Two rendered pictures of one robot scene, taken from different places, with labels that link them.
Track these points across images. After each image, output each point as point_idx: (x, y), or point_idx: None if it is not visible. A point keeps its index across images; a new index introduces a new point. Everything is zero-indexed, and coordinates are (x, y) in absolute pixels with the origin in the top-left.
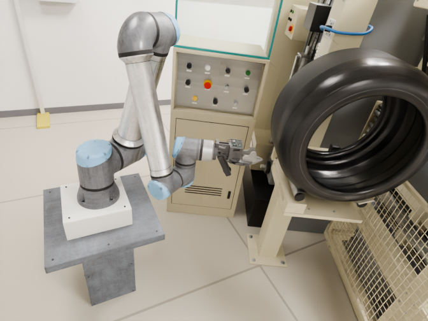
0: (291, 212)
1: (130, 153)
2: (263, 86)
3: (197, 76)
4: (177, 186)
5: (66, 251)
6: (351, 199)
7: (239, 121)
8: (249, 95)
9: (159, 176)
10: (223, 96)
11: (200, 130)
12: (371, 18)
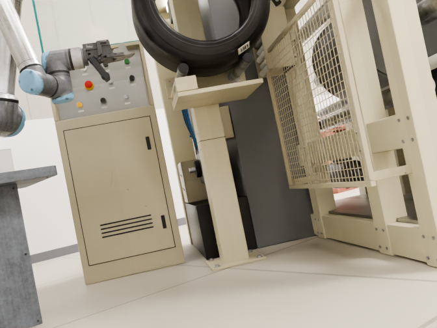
0: (185, 89)
1: (2, 107)
2: (145, 66)
3: (75, 81)
4: (51, 80)
5: None
6: (227, 45)
7: (136, 112)
8: (138, 84)
9: (28, 65)
10: (110, 94)
11: (96, 137)
12: None
